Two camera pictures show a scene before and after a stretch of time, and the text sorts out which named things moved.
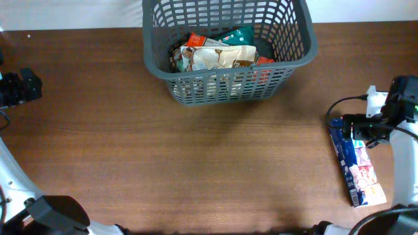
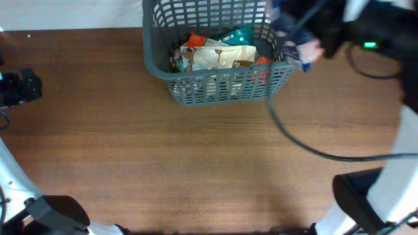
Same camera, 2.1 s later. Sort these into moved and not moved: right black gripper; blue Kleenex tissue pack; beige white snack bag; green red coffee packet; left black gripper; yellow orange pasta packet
Moved: blue Kleenex tissue pack; right black gripper
Not moved: yellow orange pasta packet; left black gripper; beige white snack bag; green red coffee packet
